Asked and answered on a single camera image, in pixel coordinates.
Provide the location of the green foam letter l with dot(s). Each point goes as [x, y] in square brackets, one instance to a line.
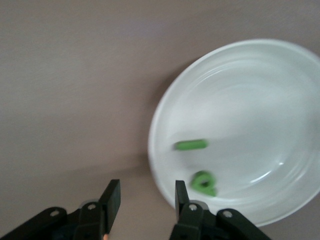
[191, 145]

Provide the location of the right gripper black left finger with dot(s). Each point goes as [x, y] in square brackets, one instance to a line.
[75, 222]

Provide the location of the green foam letter d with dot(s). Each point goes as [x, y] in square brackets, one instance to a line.
[208, 192]

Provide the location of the beige round plate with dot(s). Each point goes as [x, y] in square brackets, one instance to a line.
[250, 100]

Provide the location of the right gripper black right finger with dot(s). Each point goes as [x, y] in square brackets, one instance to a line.
[200, 225]

